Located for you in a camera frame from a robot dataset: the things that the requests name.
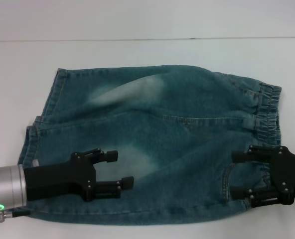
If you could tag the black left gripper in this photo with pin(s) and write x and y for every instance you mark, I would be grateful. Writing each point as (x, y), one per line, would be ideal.
(52, 179)

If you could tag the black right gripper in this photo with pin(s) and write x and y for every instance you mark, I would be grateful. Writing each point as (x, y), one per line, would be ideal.
(289, 174)

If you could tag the blue denim shorts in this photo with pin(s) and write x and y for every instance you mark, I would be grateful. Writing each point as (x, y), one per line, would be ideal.
(162, 124)

